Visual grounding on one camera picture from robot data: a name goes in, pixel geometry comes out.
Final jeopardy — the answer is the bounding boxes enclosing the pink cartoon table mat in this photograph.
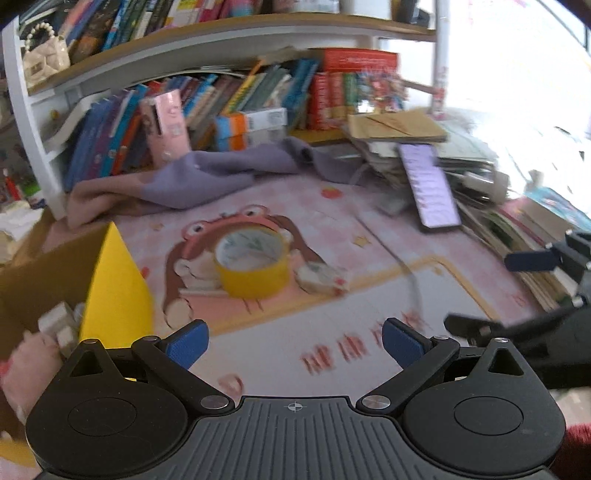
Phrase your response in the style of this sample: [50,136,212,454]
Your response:
[41,172,591,480]

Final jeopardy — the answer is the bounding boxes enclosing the white quilted handbag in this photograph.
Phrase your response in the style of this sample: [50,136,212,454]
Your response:
[22,22,71,89]

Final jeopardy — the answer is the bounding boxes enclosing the yellow tape roll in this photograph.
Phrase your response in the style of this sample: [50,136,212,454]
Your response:
[213,227,290,300]

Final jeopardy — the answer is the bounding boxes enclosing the yellow cardboard box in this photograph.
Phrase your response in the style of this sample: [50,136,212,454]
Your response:
[0,221,157,469]

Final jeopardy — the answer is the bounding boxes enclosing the white square charger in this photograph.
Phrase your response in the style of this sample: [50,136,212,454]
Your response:
[37,302,79,337]

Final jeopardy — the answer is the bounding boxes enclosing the orange white medicine boxes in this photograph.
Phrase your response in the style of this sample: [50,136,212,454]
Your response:
[214,107,287,152]

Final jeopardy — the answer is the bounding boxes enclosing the purple pink cloth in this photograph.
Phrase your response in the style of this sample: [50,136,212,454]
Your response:
[66,137,361,230]

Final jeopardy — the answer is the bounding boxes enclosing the white red small box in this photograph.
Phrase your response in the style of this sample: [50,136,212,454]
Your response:
[295,262,351,296]

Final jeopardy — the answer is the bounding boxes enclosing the white charging cable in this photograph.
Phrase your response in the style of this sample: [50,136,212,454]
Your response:
[355,216,426,324]

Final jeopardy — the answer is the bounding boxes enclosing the pink plush pig toy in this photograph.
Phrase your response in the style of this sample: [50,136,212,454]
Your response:
[1,331,63,424]

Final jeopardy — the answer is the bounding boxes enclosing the white bookshelf with books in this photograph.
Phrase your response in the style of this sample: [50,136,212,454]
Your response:
[1,1,450,219]

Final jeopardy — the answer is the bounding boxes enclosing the stack of books and papers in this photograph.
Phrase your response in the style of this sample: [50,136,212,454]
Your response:
[345,108,591,312]

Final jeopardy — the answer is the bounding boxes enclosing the red dictionary books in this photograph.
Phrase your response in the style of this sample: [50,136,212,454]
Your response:
[307,48,407,131]

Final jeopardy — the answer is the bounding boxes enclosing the beige large power adapter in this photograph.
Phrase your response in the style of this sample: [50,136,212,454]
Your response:
[55,325,79,358]

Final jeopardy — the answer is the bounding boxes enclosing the black smartphone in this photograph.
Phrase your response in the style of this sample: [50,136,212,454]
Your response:
[398,144,462,233]

